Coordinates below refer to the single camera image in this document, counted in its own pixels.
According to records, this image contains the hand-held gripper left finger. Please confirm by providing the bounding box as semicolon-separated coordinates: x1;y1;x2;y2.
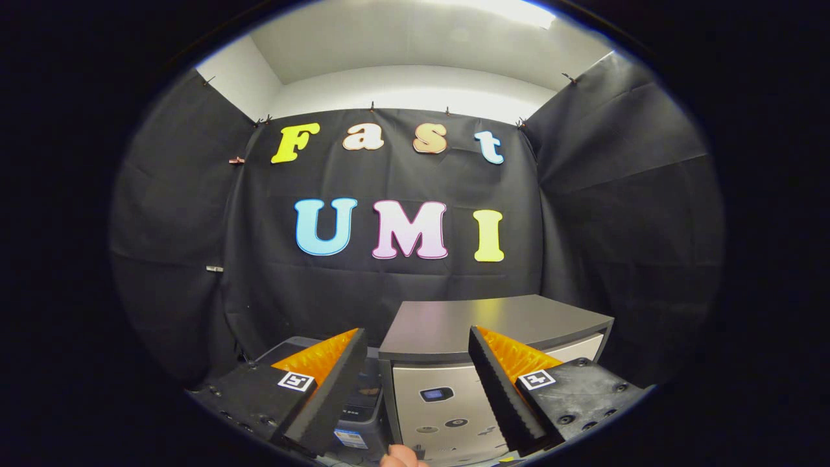
188;328;369;459

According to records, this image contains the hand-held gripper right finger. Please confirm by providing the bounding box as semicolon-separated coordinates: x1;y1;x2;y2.
468;324;652;458

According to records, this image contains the dark grey washing machine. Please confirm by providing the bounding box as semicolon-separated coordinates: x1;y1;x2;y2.
256;336;391;465

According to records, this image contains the grey cabinet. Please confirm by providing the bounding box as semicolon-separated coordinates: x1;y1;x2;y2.
378;294;615;464

